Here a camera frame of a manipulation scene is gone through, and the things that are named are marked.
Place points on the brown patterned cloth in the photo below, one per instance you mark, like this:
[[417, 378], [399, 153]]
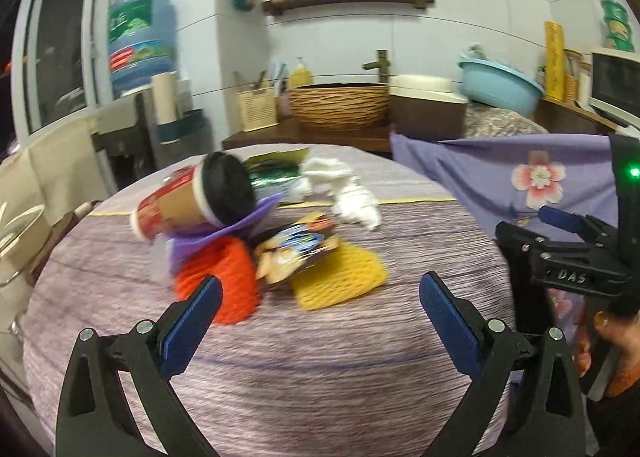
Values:
[[500, 124]]

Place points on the beige paper cup stack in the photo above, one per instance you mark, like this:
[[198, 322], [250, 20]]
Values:
[[165, 102]]

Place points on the yellow foam net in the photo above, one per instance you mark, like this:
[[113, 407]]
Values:
[[345, 279]]

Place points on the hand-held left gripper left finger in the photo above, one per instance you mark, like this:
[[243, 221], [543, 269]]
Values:
[[192, 322]]

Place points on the white tissue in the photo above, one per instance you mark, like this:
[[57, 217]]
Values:
[[325, 172], [357, 207]]

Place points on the tall yellow box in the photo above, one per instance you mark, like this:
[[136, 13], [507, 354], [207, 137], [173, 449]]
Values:
[[555, 62]]

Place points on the wooden sink counter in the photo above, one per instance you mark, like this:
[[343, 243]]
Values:
[[270, 139]]

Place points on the green foil packet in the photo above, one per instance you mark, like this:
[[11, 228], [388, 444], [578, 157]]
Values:
[[272, 172]]

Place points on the small woven basket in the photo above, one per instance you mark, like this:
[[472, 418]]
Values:
[[575, 82]]

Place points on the grey water dispenser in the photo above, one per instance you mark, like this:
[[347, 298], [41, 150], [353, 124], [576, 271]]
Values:
[[125, 147]]

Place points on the colourful snack packet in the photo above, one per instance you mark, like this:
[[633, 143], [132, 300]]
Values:
[[295, 247]]

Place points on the wooden cabinet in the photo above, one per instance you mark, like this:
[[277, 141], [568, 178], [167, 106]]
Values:
[[565, 117]]

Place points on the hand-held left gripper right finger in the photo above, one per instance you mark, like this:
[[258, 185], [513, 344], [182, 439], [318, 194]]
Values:
[[450, 327]]

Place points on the purple floral cloth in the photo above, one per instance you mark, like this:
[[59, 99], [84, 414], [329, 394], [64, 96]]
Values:
[[475, 177]]

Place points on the brass faucet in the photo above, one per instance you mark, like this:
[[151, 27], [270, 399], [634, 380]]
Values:
[[381, 67]]

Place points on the orange foam net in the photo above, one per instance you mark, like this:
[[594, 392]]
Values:
[[225, 269]]

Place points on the yellow soap bottle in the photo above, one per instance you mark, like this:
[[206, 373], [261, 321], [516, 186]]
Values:
[[301, 77]]

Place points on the dark green holder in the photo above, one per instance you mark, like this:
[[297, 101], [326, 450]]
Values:
[[187, 127]]

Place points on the blue water jug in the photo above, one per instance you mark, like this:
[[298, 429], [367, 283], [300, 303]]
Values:
[[142, 37]]

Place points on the light blue plastic basin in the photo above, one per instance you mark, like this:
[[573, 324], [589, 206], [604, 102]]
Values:
[[500, 87]]

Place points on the beige utensil holder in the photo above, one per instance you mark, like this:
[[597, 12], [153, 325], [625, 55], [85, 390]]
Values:
[[257, 109]]

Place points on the white microwave oven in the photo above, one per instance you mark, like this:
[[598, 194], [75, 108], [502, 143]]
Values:
[[615, 82]]

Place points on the brown tub with white lid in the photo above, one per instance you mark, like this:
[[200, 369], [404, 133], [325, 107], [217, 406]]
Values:
[[420, 112]]

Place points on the person's right hand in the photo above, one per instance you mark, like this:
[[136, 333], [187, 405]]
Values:
[[585, 352]]

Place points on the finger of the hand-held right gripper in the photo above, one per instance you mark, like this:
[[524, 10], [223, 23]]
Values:
[[520, 237], [557, 218]]

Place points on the white framed sliding door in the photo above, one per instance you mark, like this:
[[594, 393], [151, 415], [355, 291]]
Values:
[[60, 52]]

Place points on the stack of green bowls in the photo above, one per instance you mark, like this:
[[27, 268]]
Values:
[[617, 27]]

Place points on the purple plastic piece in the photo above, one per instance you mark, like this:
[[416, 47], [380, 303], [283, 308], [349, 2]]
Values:
[[185, 257]]

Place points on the wicker wash basin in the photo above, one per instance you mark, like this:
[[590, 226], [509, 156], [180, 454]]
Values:
[[335, 107]]

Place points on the red paper cup black lid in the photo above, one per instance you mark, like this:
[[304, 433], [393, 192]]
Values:
[[175, 207]]

